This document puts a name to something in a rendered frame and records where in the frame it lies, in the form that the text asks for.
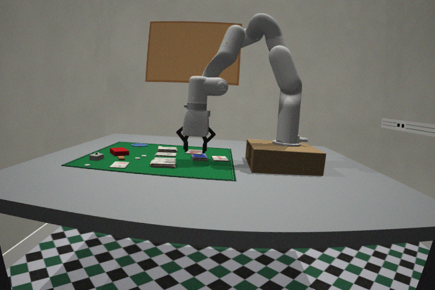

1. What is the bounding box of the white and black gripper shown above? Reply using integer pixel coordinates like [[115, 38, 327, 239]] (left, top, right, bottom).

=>
[[176, 109, 216, 153]]

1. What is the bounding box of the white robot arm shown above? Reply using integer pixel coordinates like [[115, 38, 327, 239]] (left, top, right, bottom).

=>
[[184, 13, 308, 147]]

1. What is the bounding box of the blue card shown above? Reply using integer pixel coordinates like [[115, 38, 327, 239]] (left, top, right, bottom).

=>
[[192, 153, 208, 158], [185, 149, 203, 155]]

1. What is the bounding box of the red rectangular block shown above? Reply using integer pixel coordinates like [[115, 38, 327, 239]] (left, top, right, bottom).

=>
[[110, 147, 129, 156]]

